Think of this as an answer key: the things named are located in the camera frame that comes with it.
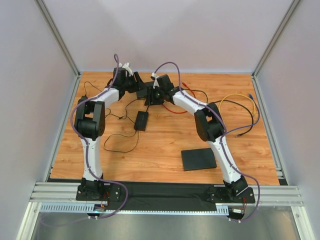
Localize black network switch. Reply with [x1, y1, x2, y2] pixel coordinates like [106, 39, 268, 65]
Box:
[181, 148, 217, 172]
[136, 81, 154, 100]

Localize small black box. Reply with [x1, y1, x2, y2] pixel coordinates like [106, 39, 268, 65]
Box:
[134, 111, 149, 132]

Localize thin black adapter cable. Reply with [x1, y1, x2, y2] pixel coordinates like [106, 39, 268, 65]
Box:
[83, 80, 140, 123]

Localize red ethernet cable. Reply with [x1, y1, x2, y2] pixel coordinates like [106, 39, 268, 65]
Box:
[162, 81, 198, 115]

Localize black switch power cable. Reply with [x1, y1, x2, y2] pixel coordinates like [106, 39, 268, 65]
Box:
[103, 116, 140, 153]

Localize black cable with usb plug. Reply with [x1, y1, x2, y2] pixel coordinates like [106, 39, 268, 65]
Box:
[145, 89, 209, 112]

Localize black ethernet cable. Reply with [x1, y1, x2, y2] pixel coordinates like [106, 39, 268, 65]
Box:
[214, 99, 255, 138]

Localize blue ethernet cable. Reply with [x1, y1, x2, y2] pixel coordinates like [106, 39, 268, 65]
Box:
[226, 92, 261, 133]

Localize yellow ethernet cable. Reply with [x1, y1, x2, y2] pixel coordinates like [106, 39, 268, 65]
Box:
[218, 93, 258, 117]

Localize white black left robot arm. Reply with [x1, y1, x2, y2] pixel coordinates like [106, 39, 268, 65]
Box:
[70, 62, 142, 182]

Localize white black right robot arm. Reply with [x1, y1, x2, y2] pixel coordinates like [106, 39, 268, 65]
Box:
[148, 73, 248, 198]

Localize black power adapter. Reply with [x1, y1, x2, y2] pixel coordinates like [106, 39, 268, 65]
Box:
[78, 95, 88, 103]

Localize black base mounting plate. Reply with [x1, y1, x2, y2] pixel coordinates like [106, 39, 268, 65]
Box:
[75, 179, 256, 212]

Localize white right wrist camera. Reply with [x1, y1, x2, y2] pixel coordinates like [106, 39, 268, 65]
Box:
[151, 72, 160, 89]

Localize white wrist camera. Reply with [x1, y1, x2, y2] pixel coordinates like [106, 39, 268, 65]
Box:
[151, 72, 160, 89]
[118, 62, 134, 77]

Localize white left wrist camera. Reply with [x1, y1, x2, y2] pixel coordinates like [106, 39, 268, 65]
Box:
[118, 62, 134, 77]

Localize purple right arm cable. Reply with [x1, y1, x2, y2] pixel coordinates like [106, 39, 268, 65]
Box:
[152, 61, 262, 223]

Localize left aluminium frame post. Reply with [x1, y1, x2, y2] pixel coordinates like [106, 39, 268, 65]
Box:
[34, 0, 81, 77]

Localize aluminium frame post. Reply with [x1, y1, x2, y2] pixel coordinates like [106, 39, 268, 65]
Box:
[34, 0, 81, 77]
[251, 0, 302, 77]

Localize aluminium front frame rail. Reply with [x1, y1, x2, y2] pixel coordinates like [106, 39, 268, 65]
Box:
[17, 179, 317, 240]

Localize right aluminium frame post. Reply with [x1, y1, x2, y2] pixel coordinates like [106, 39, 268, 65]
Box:
[251, 0, 302, 77]

